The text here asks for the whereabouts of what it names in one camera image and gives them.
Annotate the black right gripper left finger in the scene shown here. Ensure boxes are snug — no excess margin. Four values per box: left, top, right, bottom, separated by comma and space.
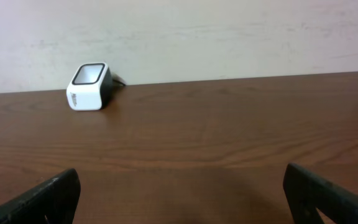
0, 169, 81, 224

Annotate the white barcode scanner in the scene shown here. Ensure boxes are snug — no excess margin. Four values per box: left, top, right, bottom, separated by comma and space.
66, 62, 113, 111

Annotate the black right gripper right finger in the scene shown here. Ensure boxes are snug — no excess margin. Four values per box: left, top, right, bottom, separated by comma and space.
283, 163, 358, 223

